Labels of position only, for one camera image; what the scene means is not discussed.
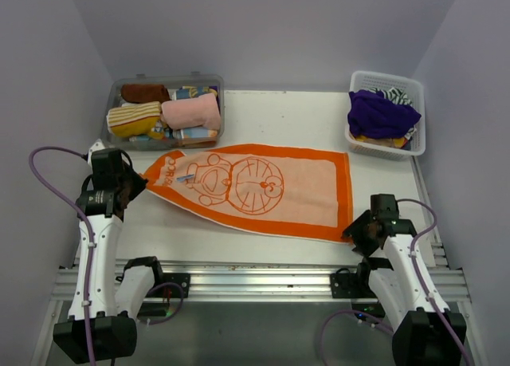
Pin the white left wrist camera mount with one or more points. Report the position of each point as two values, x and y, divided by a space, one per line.
97 146

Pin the orange white towel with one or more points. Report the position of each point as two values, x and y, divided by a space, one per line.
264 189

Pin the light blue orange rolled towel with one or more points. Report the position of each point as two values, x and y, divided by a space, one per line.
195 133

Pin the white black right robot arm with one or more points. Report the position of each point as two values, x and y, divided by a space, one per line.
425 331

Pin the white plastic laundry basket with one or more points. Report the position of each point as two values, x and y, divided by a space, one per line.
411 144

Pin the aluminium table edge rail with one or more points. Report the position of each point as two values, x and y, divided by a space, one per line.
245 282

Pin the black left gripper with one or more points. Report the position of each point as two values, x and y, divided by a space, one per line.
139 183

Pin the yellow striped rolled towel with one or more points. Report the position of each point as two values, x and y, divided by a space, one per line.
136 120

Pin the brown rolled towel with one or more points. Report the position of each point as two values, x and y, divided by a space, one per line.
144 93

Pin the pink terry towel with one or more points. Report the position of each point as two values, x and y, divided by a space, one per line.
202 111

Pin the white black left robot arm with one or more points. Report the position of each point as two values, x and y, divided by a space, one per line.
101 323

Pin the black white striped towel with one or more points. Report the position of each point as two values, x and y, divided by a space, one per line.
396 96

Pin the blue yellow patterned rolled towel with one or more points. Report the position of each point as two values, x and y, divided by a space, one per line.
189 92

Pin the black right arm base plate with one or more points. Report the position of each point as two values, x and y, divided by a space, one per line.
345 284

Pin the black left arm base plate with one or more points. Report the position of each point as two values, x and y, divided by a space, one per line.
171 285

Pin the clear plastic storage bin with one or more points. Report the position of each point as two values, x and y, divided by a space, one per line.
145 143

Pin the purple towel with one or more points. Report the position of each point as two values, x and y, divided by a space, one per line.
377 118

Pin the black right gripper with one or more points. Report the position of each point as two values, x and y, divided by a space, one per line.
361 246

